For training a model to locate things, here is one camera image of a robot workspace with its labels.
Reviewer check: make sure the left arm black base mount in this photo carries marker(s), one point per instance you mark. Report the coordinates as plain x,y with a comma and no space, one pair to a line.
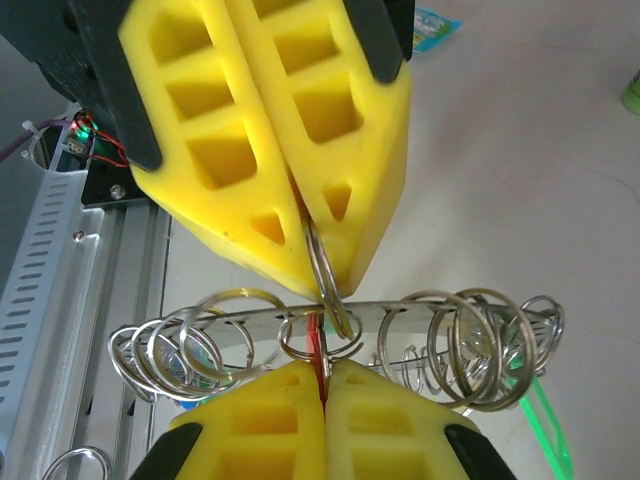
110,185

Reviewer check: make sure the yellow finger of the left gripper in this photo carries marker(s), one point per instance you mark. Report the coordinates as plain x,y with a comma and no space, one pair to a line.
325,115
220,165

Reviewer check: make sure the blue tissue packet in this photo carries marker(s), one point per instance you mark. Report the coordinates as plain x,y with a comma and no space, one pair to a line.
435,27

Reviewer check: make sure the green bottle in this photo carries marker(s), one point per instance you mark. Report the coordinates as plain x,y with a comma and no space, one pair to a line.
632,95

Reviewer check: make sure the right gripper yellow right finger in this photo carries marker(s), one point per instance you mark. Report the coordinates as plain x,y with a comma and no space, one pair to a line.
390,440

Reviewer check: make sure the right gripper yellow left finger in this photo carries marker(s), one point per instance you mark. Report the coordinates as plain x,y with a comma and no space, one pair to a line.
260,435

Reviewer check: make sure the aluminium extrusion rail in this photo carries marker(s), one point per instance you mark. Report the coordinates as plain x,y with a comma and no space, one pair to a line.
130,300

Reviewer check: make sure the red key tag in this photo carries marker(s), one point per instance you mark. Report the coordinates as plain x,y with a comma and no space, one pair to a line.
315,345

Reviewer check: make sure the large metal keyring disc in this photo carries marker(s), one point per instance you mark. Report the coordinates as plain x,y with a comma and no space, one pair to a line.
400,306

